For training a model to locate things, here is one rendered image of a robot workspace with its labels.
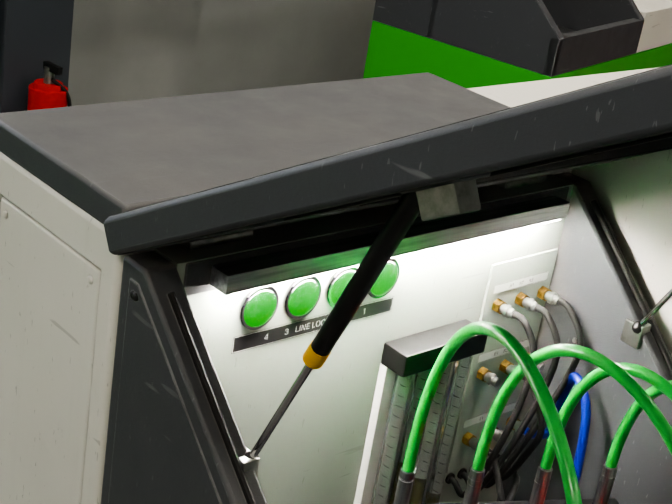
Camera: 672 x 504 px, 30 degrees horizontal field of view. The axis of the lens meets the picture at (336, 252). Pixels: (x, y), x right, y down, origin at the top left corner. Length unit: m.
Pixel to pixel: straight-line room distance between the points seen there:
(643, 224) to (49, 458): 0.78
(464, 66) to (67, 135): 3.80
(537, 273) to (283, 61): 4.93
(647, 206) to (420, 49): 3.62
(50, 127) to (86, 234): 0.17
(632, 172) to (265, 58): 4.87
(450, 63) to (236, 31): 1.46
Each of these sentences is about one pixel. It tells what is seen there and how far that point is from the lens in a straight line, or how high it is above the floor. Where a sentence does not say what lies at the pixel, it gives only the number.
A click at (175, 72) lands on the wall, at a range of 6.05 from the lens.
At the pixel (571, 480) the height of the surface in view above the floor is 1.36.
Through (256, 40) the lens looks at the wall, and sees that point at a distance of 6.34.
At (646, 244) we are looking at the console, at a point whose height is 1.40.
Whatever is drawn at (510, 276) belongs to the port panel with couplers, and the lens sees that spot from 1.61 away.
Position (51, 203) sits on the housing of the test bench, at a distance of 1.33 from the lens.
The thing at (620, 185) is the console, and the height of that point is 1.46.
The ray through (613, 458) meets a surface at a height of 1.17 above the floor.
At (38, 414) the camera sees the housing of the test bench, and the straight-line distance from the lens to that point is 1.45.
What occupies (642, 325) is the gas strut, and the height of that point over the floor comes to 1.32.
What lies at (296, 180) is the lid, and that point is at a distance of 0.97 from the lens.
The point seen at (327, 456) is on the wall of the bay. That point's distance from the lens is 1.52.
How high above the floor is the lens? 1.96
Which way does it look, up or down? 23 degrees down
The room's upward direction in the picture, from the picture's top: 9 degrees clockwise
